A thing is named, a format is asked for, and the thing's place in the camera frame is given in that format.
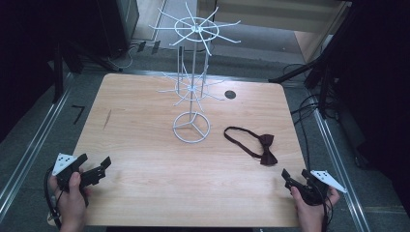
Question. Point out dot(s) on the metal floor rail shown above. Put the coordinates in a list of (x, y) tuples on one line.
[(35, 138), (341, 174)]

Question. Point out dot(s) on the black metal stand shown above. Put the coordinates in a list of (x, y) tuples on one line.
[(322, 74), (58, 74)]

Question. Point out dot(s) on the dark maroon bow tie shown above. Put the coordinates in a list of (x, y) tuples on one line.
[(267, 151)]

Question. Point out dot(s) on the person's right hand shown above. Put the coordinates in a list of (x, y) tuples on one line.
[(311, 211)]

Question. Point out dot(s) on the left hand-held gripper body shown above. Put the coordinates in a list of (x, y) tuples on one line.
[(68, 168)]

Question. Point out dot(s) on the black cabinet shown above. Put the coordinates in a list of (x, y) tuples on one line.
[(117, 22)]

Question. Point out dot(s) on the person's left hand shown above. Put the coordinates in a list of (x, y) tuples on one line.
[(71, 201)]

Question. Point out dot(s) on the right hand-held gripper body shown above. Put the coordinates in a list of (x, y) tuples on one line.
[(314, 190)]

